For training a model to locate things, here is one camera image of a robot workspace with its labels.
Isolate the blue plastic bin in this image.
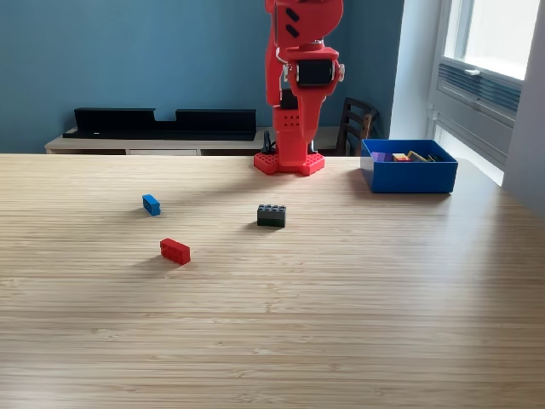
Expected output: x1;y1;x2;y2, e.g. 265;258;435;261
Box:
360;138;460;194

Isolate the dark wooden chair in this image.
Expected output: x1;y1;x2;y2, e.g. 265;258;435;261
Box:
334;96;380;157

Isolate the dark grey brick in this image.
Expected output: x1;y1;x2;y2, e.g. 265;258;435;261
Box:
256;203;287;228

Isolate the grey window vent grille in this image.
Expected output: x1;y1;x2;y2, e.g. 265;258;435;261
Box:
437;62;523;124

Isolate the pale wooden sideboard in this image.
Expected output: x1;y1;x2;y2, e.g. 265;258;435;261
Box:
44;125;341;156

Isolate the small blue brick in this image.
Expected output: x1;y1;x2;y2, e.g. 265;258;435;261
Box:
141;193;162;216

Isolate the white window frame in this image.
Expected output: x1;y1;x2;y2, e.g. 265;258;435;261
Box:
441;0;542;81

